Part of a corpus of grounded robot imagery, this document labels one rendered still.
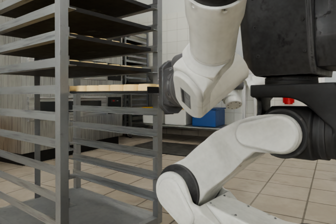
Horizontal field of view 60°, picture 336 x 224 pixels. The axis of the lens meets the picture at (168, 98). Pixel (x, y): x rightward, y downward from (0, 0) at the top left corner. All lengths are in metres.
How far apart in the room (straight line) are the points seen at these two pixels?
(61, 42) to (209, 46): 0.66
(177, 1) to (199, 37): 4.90
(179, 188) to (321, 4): 0.55
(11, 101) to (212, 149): 2.59
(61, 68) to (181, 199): 0.53
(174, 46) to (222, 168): 4.41
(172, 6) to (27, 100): 3.12
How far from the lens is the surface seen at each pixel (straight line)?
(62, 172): 0.98
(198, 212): 0.81
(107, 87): 0.88
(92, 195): 1.65
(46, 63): 1.09
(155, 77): 1.25
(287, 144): 0.67
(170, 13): 5.27
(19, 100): 3.07
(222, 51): 0.39
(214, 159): 0.79
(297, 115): 0.68
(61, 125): 0.96
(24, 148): 3.09
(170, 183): 0.83
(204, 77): 0.41
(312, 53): 0.64
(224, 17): 0.34
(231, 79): 0.49
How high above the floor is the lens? 0.67
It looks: level
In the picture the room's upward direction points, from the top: straight up
